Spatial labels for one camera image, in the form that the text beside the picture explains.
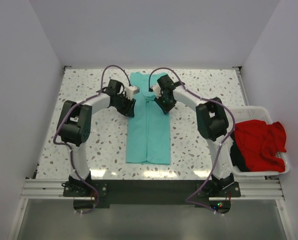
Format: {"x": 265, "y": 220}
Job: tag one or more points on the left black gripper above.
{"x": 128, "y": 110}

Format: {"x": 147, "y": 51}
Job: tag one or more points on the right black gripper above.
{"x": 166, "y": 109}

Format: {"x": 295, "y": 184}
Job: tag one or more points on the teal t shirt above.
{"x": 148, "y": 134}

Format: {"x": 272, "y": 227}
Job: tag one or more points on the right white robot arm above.
{"x": 215, "y": 123}

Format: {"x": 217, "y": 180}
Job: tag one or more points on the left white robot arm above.
{"x": 74, "y": 129}

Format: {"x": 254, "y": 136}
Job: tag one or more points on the white plastic laundry basket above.
{"x": 247, "y": 113}

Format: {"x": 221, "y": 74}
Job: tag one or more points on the black t shirt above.
{"x": 237, "y": 158}

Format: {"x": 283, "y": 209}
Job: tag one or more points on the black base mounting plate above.
{"x": 101, "y": 194}

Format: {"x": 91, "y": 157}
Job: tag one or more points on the red t shirt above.
{"x": 259, "y": 143}

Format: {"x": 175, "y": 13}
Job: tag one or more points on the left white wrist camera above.
{"x": 131, "y": 91}

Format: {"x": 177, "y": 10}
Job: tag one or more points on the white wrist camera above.
{"x": 131, "y": 91}
{"x": 156, "y": 89}

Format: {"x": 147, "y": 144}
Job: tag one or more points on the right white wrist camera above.
{"x": 156, "y": 89}

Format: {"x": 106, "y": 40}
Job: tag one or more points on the aluminium rail frame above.
{"x": 250, "y": 189}

